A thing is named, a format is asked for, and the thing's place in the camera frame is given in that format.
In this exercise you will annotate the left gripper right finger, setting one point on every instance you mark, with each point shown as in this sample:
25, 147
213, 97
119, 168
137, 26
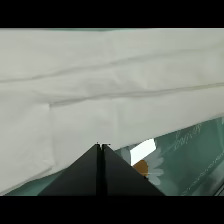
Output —
125, 180

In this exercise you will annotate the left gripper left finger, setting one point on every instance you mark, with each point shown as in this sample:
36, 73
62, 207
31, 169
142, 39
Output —
80, 178

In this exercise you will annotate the white shirt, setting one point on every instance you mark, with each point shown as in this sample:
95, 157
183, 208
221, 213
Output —
100, 86

